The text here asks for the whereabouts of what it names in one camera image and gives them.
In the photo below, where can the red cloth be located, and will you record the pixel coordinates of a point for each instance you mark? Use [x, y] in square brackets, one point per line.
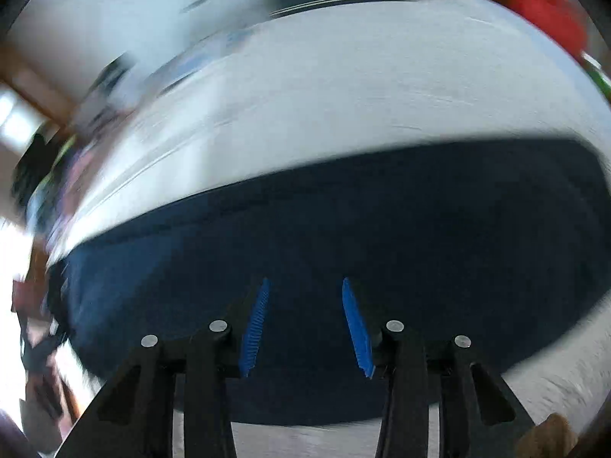
[549, 9]

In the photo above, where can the brown object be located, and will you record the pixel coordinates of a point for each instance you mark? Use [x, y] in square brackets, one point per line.
[549, 439]

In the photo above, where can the dark navy garment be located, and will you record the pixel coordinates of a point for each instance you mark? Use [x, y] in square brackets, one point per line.
[334, 219]

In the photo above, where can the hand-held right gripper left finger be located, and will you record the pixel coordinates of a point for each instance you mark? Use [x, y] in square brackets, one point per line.
[253, 334]

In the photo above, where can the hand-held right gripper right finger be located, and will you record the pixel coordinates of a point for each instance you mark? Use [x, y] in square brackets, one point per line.
[357, 329]

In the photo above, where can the white bed sheet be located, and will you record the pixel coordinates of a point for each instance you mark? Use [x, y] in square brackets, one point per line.
[334, 86]

